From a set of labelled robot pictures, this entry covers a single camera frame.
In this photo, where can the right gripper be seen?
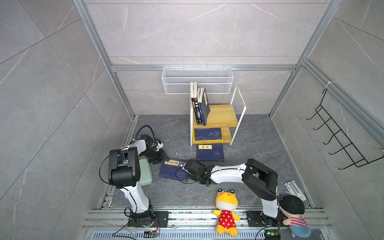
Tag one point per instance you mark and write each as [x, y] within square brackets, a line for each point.
[191, 177]

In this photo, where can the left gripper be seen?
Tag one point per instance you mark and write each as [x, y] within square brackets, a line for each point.
[161, 158]

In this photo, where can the blue book hidden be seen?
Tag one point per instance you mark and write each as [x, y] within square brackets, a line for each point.
[173, 170]

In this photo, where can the purple blue book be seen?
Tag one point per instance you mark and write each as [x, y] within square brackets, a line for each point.
[208, 134]

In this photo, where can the yellow cartoon book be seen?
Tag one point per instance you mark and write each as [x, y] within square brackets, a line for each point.
[207, 141]

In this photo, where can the blue book Lunyu label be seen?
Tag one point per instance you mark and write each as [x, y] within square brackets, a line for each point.
[206, 106]

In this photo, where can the black wolf cover book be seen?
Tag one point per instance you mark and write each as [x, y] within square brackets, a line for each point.
[197, 107]

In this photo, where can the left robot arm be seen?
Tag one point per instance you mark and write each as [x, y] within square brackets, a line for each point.
[125, 173]

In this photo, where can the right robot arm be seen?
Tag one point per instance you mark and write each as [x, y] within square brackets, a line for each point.
[259, 178]

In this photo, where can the pale green case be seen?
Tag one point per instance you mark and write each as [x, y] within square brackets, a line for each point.
[146, 173]

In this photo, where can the yellow plush toy red dress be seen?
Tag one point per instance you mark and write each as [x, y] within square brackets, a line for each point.
[226, 204]

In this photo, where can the white wooden two-tier shelf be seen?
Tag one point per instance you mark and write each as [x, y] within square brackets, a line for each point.
[221, 116]

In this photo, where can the white remote-like device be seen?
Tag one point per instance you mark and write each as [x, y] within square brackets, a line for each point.
[294, 190]

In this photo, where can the striped plush doll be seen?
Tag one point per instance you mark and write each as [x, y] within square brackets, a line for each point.
[293, 209]

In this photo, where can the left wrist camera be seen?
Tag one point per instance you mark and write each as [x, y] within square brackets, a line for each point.
[157, 145]

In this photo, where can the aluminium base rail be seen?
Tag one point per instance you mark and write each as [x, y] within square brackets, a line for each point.
[178, 224]

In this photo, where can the black wire hook rack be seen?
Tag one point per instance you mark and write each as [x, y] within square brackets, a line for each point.
[340, 137]

